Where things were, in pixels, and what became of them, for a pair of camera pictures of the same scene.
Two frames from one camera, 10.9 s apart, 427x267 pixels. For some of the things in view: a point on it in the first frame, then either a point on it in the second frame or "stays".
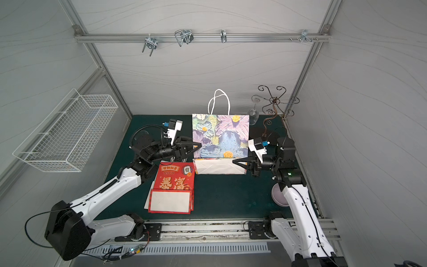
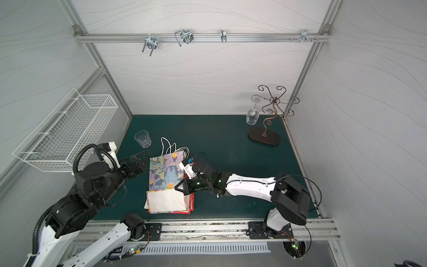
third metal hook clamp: [223, 35] stays
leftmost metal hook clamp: [151, 43] stays
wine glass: [253, 115] stays
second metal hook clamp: [185, 35] stays
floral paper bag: [224, 138] to [165, 174]
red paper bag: [171, 201] stays
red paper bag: [175, 176] to [169, 202]
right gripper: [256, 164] to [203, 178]
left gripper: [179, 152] to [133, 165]
